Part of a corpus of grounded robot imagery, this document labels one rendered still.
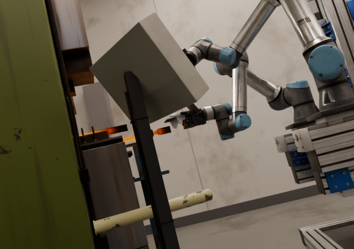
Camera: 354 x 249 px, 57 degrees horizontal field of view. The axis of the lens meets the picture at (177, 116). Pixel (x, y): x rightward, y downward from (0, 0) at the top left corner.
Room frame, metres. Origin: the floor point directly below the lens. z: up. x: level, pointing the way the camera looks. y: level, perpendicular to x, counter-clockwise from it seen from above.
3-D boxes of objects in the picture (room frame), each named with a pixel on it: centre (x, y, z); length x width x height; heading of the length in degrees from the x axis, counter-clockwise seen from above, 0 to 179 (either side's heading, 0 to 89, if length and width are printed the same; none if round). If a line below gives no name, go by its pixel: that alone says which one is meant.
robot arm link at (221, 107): (1.71, -0.23, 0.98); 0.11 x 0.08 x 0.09; 106
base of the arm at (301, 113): (1.80, -0.70, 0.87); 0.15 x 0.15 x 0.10
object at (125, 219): (1.21, 0.16, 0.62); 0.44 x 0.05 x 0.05; 106
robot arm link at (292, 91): (1.81, -0.70, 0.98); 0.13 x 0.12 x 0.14; 27
